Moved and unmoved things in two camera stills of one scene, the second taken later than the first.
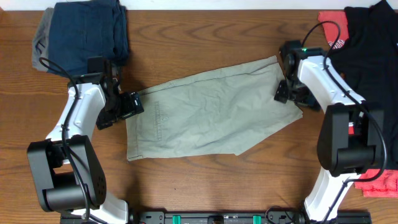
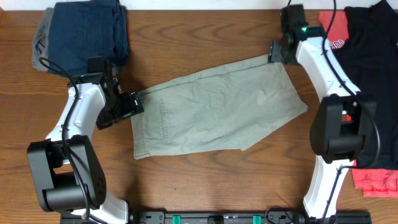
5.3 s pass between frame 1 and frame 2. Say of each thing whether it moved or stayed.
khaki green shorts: stayed
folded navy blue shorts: stayed
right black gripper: moved
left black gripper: stayed
